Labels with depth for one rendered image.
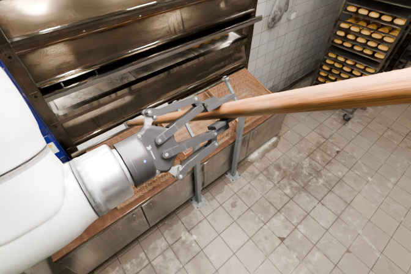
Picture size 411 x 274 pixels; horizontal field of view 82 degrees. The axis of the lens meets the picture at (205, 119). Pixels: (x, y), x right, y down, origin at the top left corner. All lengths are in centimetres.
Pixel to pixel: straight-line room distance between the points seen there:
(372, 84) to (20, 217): 38
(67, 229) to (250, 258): 209
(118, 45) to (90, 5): 28
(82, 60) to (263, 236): 204
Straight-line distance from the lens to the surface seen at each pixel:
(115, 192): 35
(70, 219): 35
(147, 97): 201
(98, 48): 167
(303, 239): 253
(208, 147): 42
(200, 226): 241
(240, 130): 205
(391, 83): 25
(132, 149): 36
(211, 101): 43
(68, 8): 156
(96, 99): 184
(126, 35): 172
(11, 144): 32
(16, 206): 33
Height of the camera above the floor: 226
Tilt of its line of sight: 45 degrees down
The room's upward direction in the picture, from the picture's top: straight up
